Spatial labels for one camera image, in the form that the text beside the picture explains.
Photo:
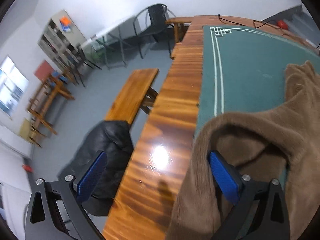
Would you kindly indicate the glass top folding table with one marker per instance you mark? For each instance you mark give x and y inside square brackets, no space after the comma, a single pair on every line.
[104,39]

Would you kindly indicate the wooden bench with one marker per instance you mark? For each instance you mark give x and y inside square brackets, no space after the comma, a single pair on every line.
[179,26]
[137,94]

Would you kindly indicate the red ball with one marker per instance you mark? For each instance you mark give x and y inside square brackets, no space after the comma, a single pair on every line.
[282,24]

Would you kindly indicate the black metal chair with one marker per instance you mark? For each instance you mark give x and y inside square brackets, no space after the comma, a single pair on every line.
[157,15]

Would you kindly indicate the green table mat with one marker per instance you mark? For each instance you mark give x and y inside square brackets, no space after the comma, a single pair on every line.
[248,69]

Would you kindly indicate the beige storage cabinet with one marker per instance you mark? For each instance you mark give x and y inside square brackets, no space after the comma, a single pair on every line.
[59,40]

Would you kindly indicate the black leather seat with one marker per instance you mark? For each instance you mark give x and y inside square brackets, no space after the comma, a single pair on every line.
[113,138]

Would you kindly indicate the wooden chair with blue seat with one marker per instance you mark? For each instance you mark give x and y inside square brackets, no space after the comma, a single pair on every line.
[53,85]

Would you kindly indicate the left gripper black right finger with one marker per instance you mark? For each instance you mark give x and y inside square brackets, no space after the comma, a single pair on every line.
[259,209]

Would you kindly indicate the far wooden bench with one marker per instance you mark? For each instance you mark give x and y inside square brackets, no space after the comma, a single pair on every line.
[179,26]

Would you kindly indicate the black chair near cabinet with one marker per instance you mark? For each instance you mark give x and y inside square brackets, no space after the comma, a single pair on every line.
[80,64]

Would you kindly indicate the brown fleece garment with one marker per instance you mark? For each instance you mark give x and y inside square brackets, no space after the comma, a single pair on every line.
[262,145]

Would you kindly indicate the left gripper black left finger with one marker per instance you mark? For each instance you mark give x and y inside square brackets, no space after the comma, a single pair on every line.
[43,220]

